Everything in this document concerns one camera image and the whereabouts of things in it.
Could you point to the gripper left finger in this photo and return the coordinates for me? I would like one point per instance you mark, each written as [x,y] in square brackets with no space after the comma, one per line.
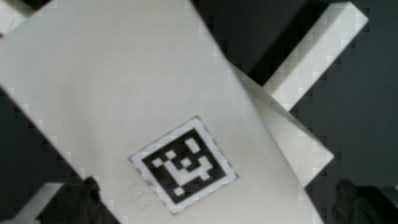
[67,204]

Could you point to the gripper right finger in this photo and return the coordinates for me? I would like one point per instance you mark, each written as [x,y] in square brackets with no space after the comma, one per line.
[363,207]

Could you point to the white cabinet top block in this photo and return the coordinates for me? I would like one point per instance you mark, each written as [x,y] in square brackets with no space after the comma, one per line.
[161,120]

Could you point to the white fence wall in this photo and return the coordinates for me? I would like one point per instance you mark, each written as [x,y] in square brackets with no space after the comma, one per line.
[315,53]

